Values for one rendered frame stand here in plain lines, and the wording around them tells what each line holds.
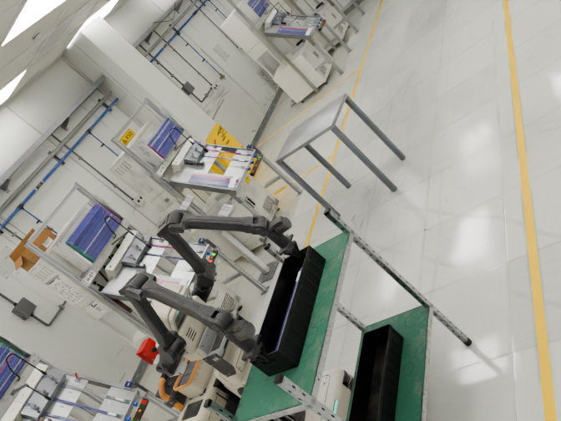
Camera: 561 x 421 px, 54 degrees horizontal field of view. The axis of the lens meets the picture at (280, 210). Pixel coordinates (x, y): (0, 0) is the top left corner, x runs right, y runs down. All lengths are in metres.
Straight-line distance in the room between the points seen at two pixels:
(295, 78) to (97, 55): 2.94
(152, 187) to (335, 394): 3.39
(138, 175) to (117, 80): 2.25
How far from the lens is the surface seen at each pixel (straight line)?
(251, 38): 8.58
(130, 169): 5.79
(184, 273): 4.73
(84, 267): 4.83
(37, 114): 7.26
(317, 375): 2.08
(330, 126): 4.34
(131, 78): 7.63
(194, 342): 2.67
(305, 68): 8.57
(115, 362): 6.37
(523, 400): 2.76
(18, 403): 4.27
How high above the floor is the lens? 2.07
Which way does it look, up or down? 19 degrees down
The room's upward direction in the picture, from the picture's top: 48 degrees counter-clockwise
